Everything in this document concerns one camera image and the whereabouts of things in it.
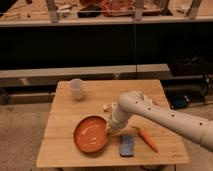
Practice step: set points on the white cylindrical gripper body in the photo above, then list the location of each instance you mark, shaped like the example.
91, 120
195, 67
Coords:
116, 123

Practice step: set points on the orange ceramic bowl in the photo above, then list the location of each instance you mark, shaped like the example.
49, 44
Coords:
90, 134

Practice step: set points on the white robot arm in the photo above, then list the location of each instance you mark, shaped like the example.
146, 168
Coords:
196, 129

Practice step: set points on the blue sponge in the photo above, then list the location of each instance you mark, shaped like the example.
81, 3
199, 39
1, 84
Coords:
126, 148

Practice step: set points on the orange toy carrot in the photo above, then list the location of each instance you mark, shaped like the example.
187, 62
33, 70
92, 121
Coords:
144, 135

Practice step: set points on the wooden table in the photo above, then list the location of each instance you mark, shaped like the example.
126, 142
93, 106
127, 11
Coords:
58, 148

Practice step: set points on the white plastic cup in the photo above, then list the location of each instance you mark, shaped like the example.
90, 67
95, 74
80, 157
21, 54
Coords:
77, 88

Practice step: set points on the red cloth on shelf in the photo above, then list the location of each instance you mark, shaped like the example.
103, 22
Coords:
114, 8

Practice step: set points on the grey metal shelf rail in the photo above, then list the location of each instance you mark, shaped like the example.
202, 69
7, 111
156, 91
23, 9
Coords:
50, 76

